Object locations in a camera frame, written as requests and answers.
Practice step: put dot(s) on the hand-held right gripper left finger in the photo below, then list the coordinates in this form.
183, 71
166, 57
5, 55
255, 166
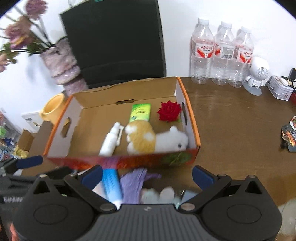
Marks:
93, 176

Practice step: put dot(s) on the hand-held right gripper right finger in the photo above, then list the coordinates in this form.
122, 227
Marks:
201, 178

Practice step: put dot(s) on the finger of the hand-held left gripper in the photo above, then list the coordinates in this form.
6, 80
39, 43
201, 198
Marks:
57, 172
30, 161

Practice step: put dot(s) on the blue toothpaste tube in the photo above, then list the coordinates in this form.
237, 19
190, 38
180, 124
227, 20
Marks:
111, 185

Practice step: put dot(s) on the purple knitted cloth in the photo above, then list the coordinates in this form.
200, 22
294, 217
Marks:
131, 185

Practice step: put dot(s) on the orange-edged cardboard box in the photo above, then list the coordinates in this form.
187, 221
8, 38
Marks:
97, 109

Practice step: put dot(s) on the brown cardboard carton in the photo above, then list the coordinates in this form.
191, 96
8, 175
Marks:
25, 141

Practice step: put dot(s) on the white spray bottle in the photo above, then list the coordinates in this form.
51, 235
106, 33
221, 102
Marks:
108, 143

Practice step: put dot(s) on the white labelled carton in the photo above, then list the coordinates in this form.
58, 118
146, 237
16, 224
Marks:
31, 119

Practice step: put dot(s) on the yellow cup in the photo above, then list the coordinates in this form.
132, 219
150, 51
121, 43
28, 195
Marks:
52, 109

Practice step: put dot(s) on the white and tan plush dog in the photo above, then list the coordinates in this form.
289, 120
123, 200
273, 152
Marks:
141, 139

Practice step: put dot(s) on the red artificial rose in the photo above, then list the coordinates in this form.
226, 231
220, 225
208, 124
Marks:
168, 111

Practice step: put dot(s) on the green small carton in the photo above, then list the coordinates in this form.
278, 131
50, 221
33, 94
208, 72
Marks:
140, 111

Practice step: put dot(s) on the pale plastic item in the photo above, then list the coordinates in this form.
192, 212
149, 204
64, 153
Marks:
288, 210

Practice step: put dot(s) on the dark snack packet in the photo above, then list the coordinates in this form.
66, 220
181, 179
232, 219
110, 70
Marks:
290, 136

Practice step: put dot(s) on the silver tin box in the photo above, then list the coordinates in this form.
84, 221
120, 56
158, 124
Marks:
277, 90

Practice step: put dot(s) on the clear water bottle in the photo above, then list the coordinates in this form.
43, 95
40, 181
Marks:
223, 60
201, 58
241, 62

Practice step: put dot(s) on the white robot figure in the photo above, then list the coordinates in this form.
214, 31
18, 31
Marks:
259, 67

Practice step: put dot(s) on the pink artificial flowers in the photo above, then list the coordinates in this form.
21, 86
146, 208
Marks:
18, 32

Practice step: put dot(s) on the black chair back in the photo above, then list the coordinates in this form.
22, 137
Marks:
111, 41

